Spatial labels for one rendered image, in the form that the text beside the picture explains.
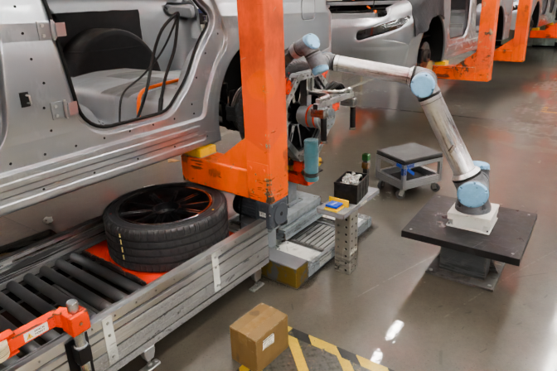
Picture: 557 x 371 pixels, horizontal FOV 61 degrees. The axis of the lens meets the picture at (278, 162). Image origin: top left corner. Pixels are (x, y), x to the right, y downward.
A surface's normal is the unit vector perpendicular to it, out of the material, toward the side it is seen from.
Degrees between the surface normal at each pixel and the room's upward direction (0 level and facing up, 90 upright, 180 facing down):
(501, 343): 0
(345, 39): 87
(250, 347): 90
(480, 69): 90
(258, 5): 90
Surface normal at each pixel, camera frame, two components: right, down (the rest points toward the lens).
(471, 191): -0.35, 0.39
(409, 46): 0.45, 0.32
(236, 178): -0.60, 0.28
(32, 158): 0.80, 0.22
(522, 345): -0.04, -0.94
